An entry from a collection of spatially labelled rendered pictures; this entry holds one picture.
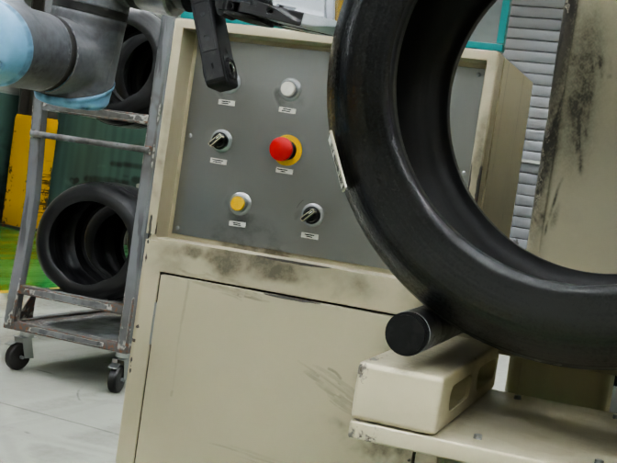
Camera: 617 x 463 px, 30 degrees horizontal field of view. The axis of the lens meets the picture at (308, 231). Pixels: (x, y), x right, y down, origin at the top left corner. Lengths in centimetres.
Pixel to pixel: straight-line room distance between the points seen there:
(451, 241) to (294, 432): 82
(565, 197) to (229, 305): 65
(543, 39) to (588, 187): 929
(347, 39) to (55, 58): 34
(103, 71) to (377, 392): 51
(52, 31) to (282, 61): 69
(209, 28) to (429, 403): 49
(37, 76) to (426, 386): 54
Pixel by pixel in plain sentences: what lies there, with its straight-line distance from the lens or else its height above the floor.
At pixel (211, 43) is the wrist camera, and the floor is 117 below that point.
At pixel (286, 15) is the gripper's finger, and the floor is 121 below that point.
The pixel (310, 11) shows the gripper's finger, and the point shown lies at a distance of 129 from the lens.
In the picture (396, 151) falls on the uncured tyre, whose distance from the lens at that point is 114.
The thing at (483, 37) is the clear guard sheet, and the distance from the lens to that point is 183.
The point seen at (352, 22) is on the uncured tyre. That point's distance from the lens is 119.
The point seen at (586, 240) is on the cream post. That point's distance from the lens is 149.
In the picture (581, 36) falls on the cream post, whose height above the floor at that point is 126.
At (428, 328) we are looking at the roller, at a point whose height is 91.
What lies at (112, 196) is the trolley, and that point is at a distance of 500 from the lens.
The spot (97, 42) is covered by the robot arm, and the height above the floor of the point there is 116.
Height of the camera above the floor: 105
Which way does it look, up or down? 3 degrees down
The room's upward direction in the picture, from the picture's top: 8 degrees clockwise
